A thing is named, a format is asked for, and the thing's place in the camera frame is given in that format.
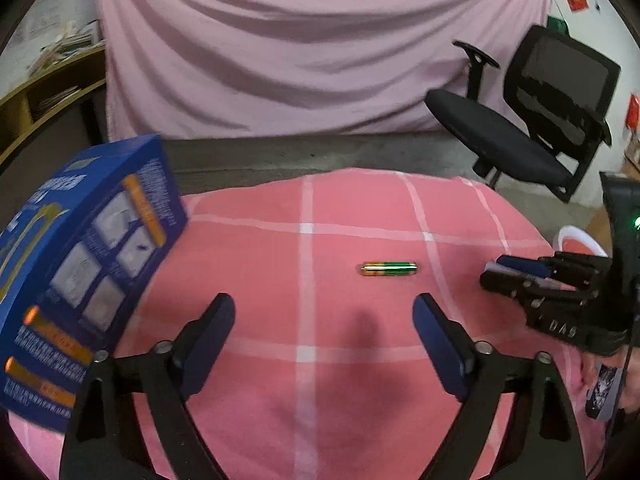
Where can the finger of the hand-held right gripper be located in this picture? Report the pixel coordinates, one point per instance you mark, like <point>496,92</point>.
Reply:
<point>505,282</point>
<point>525,266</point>

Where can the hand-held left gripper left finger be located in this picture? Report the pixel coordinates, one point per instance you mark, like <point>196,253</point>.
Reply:
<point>210,345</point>

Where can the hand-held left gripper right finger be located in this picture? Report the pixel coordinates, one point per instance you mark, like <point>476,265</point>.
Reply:
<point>440,345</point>

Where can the white rimmed red bowl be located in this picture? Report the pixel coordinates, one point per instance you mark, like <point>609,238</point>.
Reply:
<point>575,230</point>

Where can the green battery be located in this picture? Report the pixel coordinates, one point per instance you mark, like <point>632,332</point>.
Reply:
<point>389,269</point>

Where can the blue printed cardboard box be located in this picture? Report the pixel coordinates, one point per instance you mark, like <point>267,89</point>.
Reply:
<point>75,270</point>

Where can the pink checked tablecloth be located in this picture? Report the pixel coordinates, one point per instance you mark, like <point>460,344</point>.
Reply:
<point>310,410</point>

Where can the black office chair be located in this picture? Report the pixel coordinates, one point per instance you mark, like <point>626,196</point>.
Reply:
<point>500,135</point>

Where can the wooden shelf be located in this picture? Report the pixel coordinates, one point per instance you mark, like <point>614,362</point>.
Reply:
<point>20,110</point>

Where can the pink curtain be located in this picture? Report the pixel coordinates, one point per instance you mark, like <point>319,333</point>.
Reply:
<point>300,45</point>

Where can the stack of papers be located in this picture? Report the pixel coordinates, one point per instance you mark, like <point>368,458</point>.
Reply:
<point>65,45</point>

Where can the green wall sign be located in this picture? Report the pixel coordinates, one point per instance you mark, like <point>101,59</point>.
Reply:
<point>558,25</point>

